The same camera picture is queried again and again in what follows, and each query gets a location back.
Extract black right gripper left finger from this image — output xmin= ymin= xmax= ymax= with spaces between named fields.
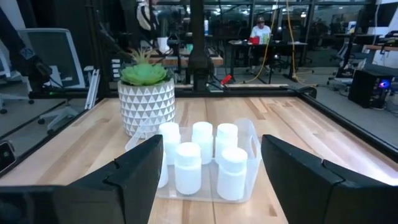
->
xmin=0 ymin=134 xmax=165 ymax=224

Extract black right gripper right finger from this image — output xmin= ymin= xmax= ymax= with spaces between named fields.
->
xmin=261 ymin=134 xmax=398 ymax=224

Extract white pill bottle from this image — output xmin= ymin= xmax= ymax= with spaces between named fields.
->
xmin=215 ymin=123 xmax=239 ymax=162
xmin=159 ymin=121 xmax=182 ymax=166
xmin=216 ymin=147 xmax=249 ymax=202
xmin=157 ymin=152 xmax=169 ymax=189
xmin=192 ymin=121 xmax=215 ymax=165
xmin=174 ymin=142 xmax=202 ymax=196

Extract clear plastic basket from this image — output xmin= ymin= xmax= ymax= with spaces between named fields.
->
xmin=124 ymin=118 xmax=262 ymax=205

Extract green succulent in patterned pot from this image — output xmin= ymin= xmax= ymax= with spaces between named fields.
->
xmin=117 ymin=48 xmax=176 ymax=138

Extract silver aluminium profiles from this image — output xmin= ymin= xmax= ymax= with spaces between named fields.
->
xmin=84 ymin=68 xmax=101 ymax=110

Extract black computer tower blue light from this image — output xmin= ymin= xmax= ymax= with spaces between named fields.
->
xmin=347 ymin=68 xmax=394 ymax=110

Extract stack of white boxes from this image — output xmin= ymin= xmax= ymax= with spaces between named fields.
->
xmin=111 ymin=58 xmax=122 ymax=80

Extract wooden bench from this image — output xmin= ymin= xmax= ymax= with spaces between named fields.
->
xmin=148 ymin=55 xmax=224 ymax=67

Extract black desk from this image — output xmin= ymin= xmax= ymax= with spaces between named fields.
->
xmin=228 ymin=40 xmax=308 ymax=83

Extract grey office chair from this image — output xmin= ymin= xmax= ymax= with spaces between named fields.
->
xmin=17 ymin=27 xmax=86 ymax=133

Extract wooden desk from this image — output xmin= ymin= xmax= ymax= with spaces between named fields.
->
xmin=363 ymin=44 xmax=398 ymax=52

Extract person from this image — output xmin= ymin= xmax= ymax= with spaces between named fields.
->
xmin=248 ymin=16 xmax=273 ymax=46
xmin=136 ymin=0 xmax=160 ymax=32

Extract white office chair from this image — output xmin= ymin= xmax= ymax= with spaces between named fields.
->
xmin=0 ymin=46 xmax=35 ymax=114

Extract small black camera device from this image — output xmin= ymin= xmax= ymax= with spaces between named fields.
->
xmin=0 ymin=140 xmax=17 ymax=172

